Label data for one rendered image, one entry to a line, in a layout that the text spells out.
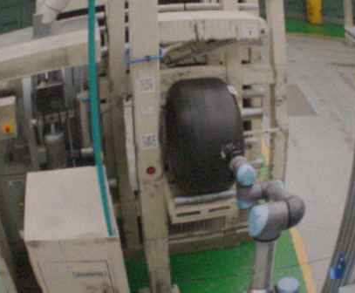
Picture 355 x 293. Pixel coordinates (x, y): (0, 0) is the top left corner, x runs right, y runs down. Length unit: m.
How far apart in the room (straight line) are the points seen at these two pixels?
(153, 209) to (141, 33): 0.96
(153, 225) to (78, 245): 1.04
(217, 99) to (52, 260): 1.17
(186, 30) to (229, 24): 0.25
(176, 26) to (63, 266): 1.43
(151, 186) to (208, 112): 0.51
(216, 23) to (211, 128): 0.62
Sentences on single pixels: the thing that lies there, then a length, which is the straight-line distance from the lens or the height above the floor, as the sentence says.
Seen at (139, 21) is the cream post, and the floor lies 1.85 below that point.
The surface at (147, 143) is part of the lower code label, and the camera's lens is 2.61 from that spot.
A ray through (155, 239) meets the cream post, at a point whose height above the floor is 0.62.
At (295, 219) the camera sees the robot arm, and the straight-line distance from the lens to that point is 1.85.
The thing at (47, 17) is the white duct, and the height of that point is 1.91.
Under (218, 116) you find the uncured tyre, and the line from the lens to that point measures 2.47.
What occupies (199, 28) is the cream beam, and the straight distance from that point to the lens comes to 2.73.
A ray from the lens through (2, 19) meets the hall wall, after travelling 12.23.
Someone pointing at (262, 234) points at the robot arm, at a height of 1.27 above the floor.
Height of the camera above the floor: 2.37
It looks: 27 degrees down
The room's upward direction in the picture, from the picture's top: 2 degrees counter-clockwise
